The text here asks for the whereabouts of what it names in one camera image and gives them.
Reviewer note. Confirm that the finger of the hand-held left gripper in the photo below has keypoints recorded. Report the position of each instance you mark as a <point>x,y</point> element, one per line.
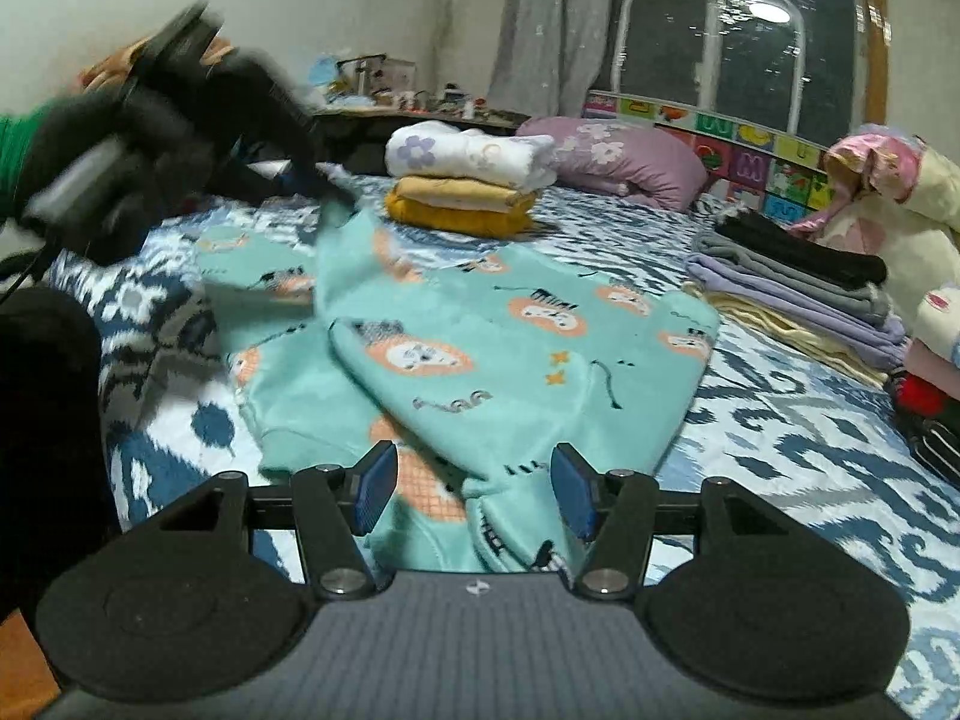
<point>289,116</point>

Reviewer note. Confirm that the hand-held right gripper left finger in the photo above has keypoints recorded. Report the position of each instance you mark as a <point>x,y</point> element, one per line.
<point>375,491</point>

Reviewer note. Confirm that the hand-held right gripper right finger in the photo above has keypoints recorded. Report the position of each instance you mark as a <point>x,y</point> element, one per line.
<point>574,495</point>

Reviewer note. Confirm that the teal lion print garment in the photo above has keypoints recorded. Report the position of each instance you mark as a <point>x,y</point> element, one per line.
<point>487,345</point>

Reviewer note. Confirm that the person's left forearm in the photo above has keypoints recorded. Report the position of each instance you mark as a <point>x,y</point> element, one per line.
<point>15,165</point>

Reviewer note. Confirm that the beige desk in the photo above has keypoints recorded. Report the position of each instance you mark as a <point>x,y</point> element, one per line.
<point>420,114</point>

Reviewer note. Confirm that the white floral padded jacket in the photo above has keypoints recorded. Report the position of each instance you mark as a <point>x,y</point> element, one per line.
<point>465,150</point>

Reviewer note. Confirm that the yellow folded garment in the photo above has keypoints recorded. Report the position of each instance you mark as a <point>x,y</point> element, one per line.
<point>457,210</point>

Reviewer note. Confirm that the blue patterned bed sheet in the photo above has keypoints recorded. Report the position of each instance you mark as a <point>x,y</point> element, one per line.
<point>787,427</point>

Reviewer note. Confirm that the pale yellow folded cloth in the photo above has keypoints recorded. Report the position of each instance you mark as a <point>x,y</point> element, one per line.
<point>795,345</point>

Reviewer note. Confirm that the grey curtain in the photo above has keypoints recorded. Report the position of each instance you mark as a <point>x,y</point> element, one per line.
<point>551,22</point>

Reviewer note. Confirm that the folded dark and purple stack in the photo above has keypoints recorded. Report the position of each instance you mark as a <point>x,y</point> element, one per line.
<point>787,307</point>

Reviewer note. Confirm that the grey folded garment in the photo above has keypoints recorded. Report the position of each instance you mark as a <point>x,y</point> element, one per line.
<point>750,259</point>

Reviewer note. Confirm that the person's black-clad leg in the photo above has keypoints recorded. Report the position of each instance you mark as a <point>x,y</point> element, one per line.
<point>45,427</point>

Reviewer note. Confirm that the black folded garment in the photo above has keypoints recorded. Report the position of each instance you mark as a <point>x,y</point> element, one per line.
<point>802,247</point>

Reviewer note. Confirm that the purple floral pillow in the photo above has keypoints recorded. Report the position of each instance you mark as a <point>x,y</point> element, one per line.
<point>630,157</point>

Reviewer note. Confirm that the red and black item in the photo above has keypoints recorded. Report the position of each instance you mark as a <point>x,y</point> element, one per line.
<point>930,420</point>

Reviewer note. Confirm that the colourful alphabet foam mat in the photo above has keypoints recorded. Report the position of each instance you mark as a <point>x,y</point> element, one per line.
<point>742,157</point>

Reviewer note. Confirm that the pink folded garment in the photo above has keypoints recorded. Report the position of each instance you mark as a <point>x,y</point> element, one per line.
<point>934,360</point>

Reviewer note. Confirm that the white window frame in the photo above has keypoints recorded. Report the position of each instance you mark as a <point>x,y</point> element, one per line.
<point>712,15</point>

